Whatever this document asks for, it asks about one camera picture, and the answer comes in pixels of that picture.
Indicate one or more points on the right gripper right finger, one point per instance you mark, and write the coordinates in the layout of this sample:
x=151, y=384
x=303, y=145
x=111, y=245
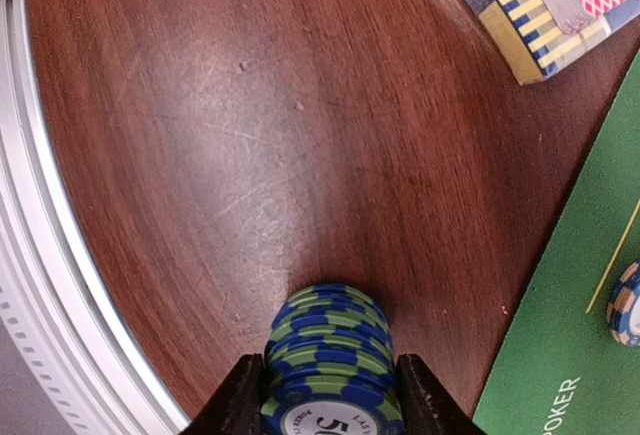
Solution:
x=428, y=408

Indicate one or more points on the green poker chip stack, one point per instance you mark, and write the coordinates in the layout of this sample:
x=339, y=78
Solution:
x=330, y=368

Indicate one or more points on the round green poker mat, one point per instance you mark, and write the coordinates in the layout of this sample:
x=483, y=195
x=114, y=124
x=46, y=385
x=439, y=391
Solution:
x=560, y=370

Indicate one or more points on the blue white chips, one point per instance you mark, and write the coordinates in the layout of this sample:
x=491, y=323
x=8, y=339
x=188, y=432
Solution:
x=625, y=305

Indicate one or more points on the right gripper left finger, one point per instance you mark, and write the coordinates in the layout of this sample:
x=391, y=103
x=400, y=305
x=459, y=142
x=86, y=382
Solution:
x=234, y=407

